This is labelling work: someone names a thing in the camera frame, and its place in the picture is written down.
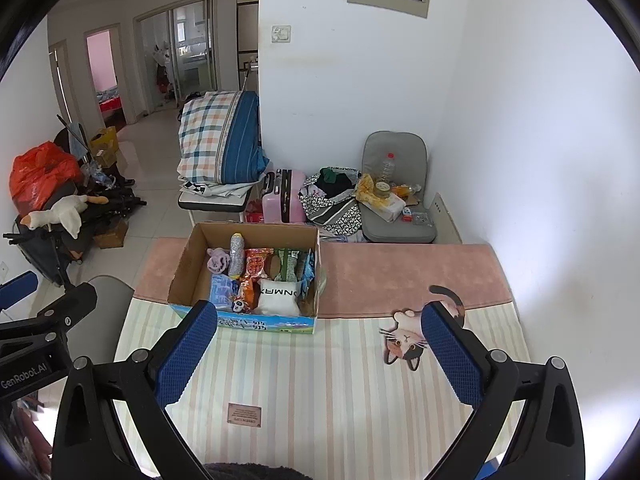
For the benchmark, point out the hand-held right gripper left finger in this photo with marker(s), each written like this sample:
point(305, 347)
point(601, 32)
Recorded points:
point(187, 355)

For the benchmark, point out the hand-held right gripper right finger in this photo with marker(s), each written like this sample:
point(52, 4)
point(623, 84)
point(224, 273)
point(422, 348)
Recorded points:
point(452, 355)

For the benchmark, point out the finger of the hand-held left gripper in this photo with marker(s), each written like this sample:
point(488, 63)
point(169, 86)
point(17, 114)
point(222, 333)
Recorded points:
point(70, 302)
point(17, 290)

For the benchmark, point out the blue soft packet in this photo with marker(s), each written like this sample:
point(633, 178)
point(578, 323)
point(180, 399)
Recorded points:
point(222, 287)

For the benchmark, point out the panda print snack packet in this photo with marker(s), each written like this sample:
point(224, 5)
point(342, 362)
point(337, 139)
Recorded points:
point(244, 294)

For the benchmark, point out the printed cardboard box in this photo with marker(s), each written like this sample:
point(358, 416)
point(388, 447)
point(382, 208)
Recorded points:
point(272, 323)

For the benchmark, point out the purple sock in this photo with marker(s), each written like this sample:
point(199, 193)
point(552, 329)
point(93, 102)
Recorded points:
point(218, 260)

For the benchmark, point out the white pillow packet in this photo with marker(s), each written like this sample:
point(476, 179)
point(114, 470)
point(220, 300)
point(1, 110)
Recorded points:
point(277, 297)

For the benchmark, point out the silver foil packet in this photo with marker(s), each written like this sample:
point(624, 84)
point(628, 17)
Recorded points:
point(236, 255)

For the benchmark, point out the red snack packet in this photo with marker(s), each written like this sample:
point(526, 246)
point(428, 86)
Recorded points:
point(257, 262)

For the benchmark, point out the green snack packet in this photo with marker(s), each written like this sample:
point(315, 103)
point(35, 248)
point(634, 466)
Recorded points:
point(285, 265)

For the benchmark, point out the small blue yellow packet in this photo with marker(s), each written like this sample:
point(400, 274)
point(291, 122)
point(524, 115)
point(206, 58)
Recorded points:
point(309, 267)

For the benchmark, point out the person's left forearm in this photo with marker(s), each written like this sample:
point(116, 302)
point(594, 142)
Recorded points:
point(25, 442)

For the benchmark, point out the black folded stroller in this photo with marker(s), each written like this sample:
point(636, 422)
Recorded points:
point(45, 255)

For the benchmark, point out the plain grey chair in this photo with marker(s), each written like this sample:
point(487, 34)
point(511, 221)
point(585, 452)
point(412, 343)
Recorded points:
point(114, 294)

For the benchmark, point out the brown cardboard box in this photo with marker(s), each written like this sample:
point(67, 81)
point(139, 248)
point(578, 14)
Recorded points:
point(111, 235)

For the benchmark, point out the white goose plush toy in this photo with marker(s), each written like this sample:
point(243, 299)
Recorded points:
point(65, 213)

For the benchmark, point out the black folded stands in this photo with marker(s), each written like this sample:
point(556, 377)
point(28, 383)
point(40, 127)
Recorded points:
point(117, 203)

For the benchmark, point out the orange plastic bag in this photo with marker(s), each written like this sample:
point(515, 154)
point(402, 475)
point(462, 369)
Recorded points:
point(40, 170)

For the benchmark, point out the cat print table mat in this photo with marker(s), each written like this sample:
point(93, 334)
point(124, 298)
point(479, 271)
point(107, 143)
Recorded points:
point(325, 385)

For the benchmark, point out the person's dark fleece clothing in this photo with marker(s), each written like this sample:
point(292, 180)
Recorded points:
point(250, 472)

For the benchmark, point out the white leaning board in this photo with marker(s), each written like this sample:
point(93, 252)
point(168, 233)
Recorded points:
point(447, 217)

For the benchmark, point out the white tissue pack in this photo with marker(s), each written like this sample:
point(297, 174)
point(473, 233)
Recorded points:
point(387, 206)

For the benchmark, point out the black white patterned bag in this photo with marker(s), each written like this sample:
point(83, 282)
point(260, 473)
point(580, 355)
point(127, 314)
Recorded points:
point(330, 216)

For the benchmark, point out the yellow plastic bag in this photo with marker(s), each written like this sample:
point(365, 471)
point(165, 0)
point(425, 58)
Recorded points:
point(370, 189)

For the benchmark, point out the pink suitcase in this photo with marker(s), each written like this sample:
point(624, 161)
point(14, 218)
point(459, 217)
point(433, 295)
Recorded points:
point(296, 195)

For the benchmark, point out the clear plastic bottle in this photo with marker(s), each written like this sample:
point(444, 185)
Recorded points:
point(389, 167)

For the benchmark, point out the grey cushioned chair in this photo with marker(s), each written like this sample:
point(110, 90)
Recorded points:
point(395, 142)

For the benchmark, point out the plaid folded bedding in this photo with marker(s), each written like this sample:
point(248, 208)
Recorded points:
point(210, 130)

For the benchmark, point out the white wall switch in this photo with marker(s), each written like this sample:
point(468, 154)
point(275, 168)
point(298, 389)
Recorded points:
point(281, 34)

